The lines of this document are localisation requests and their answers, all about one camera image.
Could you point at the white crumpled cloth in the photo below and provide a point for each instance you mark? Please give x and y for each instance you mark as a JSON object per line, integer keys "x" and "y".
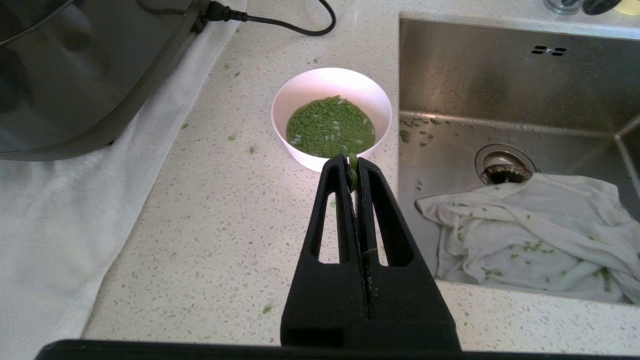
{"x": 525, "y": 225}

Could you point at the stainless steel sink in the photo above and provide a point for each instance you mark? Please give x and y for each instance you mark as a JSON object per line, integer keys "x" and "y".
{"x": 500, "y": 85}

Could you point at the black Midea rice cooker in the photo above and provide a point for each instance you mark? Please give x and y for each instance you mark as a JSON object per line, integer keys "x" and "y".
{"x": 85, "y": 85}

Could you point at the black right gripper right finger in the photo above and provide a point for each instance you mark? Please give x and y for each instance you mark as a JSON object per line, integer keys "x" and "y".
{"x": 410, "y": 300}

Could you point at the metal sink drain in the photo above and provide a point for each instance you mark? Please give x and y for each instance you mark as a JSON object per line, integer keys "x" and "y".
{"x": 505, "y": 167}

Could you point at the white terry towel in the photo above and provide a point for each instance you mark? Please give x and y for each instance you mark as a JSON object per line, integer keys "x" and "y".
{"x": 50, "y": 225}

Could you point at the chrome faucet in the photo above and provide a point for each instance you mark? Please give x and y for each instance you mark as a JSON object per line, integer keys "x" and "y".
{"x": 560, "y": 6}

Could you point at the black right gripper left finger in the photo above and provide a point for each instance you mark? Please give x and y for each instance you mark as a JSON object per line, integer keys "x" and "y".
{"x": 325, "y": 300}

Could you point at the chopped green onions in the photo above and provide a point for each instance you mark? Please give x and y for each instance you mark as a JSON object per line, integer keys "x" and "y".
{"x": 330, "y": 127}

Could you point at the pink bowl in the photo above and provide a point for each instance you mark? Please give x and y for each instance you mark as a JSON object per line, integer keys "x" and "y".
{"x": 310, "y": 85}

